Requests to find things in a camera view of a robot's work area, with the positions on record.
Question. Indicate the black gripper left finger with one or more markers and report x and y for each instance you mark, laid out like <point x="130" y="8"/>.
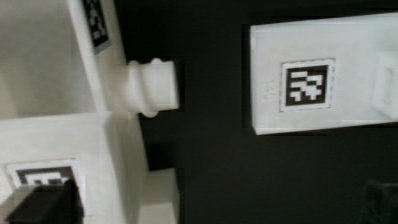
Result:
<point x="42" y="204"/>

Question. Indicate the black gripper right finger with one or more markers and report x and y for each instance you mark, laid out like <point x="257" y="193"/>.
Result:
<point x="380" y="206"/>

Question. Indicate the white cabinet body box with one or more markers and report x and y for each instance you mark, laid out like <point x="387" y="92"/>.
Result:
<point x="76" y="95"/>

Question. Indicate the white cabinet door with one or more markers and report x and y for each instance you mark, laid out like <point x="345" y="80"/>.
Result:
<point x="323" y="73"/>

